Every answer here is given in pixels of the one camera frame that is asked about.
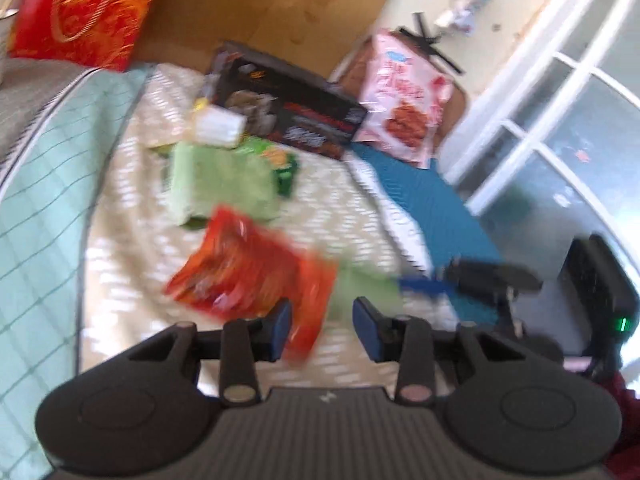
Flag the cream patterned bedsheet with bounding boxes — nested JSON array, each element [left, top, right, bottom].
[[80, 62, 458, 391]]

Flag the teal patterned blanket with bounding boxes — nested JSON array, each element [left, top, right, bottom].
[[350, 142, 506, 326]]

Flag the dark green snack packet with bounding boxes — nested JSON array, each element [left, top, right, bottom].
[[235, 136, 301, 199]]

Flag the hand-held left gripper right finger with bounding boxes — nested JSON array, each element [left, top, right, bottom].
[[352, 297, 506, 406]]

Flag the small white snack packet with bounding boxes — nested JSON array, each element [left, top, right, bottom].
[[192, 100, 249, 149]]

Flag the wooden headboard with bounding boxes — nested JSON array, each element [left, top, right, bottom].
[[132, 0, 416, 83]]

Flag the white window frame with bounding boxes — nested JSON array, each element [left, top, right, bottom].
[[440, 0, 640, 271]]

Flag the black printed box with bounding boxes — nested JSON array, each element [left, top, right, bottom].
[[197, 40, 369, 162]]

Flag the light green checked sheet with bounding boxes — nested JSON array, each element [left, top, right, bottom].
[[0, 67, 156, 480]]

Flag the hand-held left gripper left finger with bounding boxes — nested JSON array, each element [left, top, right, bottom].
[[127, 299, 293, 407]]

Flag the white enamel mug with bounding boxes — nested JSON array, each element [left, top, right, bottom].
[[0, 7, 21, 56]]

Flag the person's right forearm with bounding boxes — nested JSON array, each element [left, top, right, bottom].
[[597, 370, 640, 466]]

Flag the red snack packet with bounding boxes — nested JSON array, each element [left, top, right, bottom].
[[165, 205, 339, 361]]

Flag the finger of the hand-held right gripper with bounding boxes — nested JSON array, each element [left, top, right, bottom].
[[398, 257, 545, 306]]

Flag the pink snack bag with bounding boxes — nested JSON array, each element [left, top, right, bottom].
[[352, 30, 455, 170]]

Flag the large light green snack packet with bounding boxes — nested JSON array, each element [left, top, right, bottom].
[[162, 140, 283, 227]]

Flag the small light green snack packet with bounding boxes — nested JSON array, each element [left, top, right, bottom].
[[325, 260, 407, 332]]

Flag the red gift bag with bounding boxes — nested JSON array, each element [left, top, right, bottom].
[[7, 0, 176, 72]]

